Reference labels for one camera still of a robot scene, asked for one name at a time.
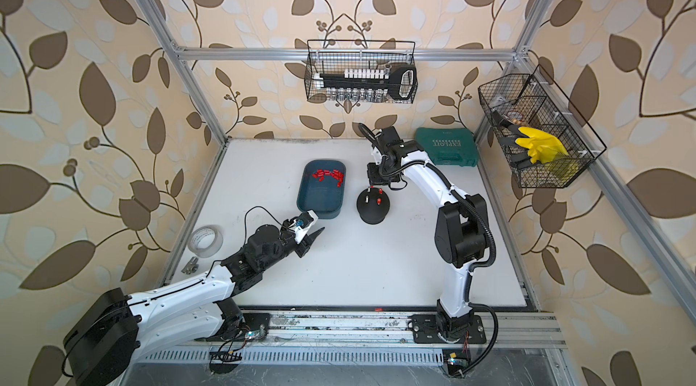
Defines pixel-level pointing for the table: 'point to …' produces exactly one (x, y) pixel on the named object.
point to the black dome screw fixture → (372, 205)
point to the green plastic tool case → (454, 147)
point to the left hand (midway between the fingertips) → (313, 218)
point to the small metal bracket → (190, 266)
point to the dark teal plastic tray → (321, 188)
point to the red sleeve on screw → (379, 201)
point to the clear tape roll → (205, 241)
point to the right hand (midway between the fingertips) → (372, 180)
